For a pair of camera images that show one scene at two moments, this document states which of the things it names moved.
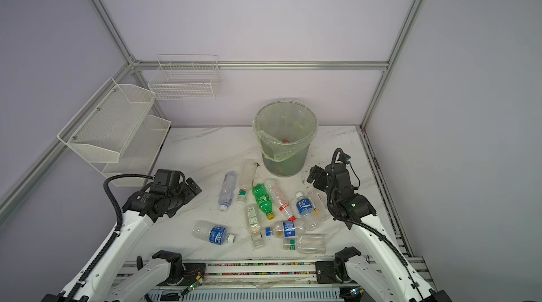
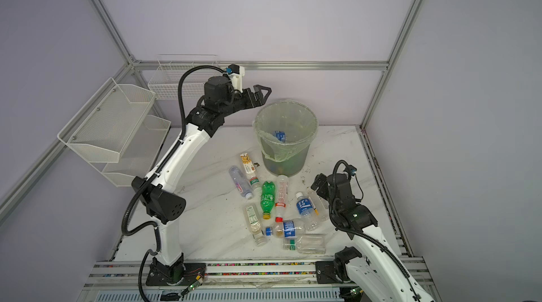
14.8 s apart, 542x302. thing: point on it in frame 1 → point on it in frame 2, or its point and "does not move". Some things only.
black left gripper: [188, 192] → [259, 101]
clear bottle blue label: [216, 235] → [281, 135]
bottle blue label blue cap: [286, 229] does not move
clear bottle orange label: [319, 201] does not move
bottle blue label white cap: [305, 207] does not move
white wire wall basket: [185, 77] does not move
